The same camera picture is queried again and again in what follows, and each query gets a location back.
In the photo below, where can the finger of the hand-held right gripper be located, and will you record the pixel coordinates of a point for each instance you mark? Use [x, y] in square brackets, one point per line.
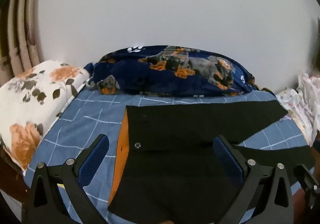
[308, 181]

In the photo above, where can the dark wooden bed frame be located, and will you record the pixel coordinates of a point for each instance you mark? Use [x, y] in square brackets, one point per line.
[10, 176]

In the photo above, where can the beige floral curtain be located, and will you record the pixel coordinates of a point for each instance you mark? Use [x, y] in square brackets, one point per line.
[22, 38]

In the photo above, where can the white floral pillow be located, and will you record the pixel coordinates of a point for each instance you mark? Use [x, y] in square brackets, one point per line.
[32, 104]

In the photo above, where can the white patterned cloth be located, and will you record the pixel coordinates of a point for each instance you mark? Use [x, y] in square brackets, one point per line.
[305, 99]

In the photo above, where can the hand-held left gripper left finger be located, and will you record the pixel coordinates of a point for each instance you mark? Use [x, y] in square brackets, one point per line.
[93, 157]

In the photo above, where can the black pants with orange lining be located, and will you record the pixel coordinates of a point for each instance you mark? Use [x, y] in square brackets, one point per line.
[175, 126]

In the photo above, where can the navy dog print blanket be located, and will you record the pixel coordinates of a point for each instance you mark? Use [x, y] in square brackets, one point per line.
[140, 71]

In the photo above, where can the blue checked bedsheet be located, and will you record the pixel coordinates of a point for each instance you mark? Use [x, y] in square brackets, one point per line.
[82, 114]

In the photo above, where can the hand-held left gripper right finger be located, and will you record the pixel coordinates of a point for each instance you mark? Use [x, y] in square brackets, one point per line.
[228, 160]

